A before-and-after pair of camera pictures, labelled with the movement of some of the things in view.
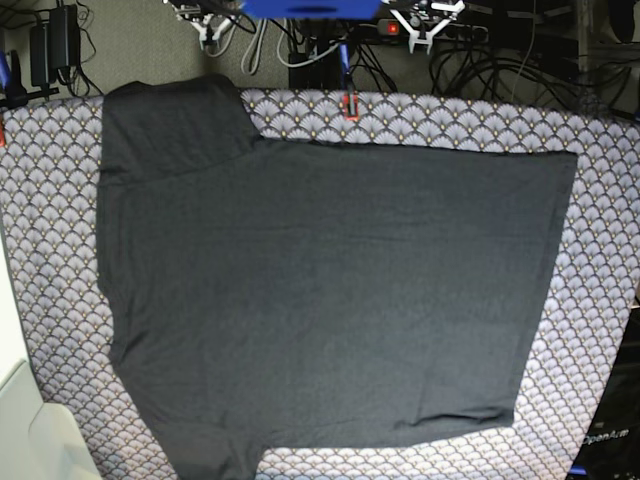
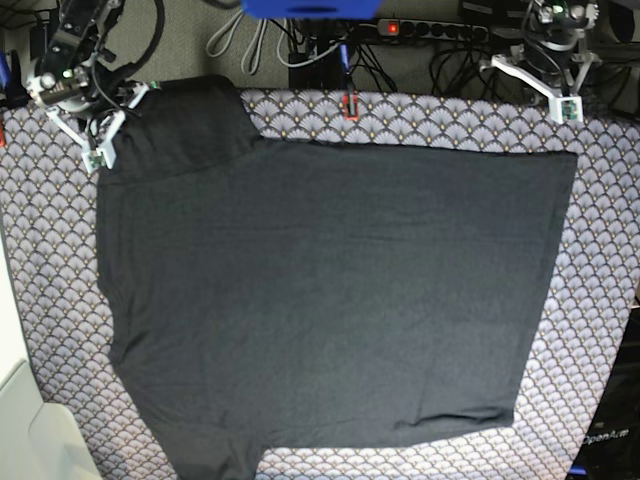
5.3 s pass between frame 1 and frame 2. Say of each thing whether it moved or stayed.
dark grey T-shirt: stayed
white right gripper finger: moved
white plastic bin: stayed
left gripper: moved
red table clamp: stayed
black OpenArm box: stayed
